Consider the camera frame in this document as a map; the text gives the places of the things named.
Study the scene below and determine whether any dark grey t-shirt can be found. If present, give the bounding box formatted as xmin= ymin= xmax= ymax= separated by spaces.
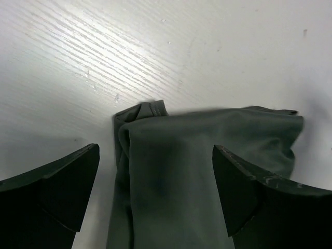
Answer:
xmin=106 ymin=100 xmax=303 ymax=248

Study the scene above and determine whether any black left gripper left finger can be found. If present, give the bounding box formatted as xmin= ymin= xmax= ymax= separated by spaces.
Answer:
xmin=1 ymin=144 xmax=100 ymax=249

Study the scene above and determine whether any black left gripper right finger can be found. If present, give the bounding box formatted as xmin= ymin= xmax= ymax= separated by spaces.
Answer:
xmin=213 ymin=146 xmax=331 ymax=248

